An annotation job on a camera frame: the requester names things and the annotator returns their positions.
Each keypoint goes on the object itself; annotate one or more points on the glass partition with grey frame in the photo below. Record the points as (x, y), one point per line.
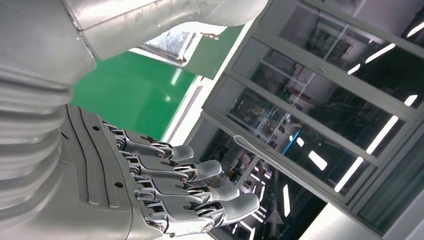
(331, 109)

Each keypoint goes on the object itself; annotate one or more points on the white scale with steel tray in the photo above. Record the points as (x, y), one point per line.
(169, 46)

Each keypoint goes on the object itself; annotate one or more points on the green conveyor belt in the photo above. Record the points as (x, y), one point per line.
(132, 92)

